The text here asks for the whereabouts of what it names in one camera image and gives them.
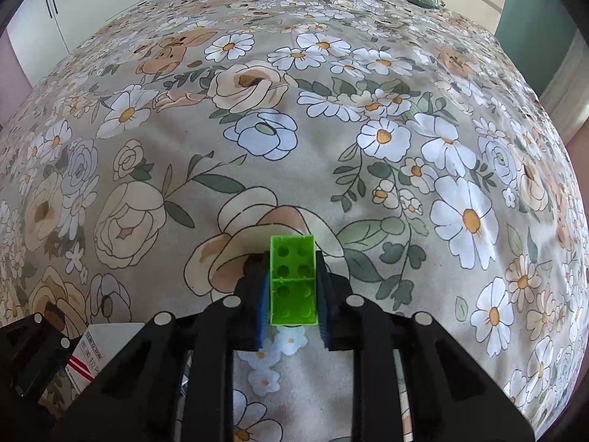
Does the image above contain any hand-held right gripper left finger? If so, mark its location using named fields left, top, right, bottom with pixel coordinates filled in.
left=53, top=255, right=272, bottom=442

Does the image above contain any white box red label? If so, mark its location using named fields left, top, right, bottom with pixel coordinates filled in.
left=69, top=323, right=145, bottom=392

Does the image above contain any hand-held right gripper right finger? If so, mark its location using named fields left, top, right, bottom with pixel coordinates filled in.
left=315, top=251, right=537, bottom=442

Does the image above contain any green toy block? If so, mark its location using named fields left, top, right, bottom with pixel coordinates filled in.
left=269, top=235, right=320, bottom=327

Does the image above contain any white curtain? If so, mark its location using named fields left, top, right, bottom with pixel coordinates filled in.
left=538, top=28, right=589, bottom=134

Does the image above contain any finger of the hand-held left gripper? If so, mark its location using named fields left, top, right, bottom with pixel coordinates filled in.
left=0, top=313, right=74, bottom=406

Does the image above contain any white wardrobe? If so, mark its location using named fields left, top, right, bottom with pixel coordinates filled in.
left=4, top=0, right=174, bottom=56

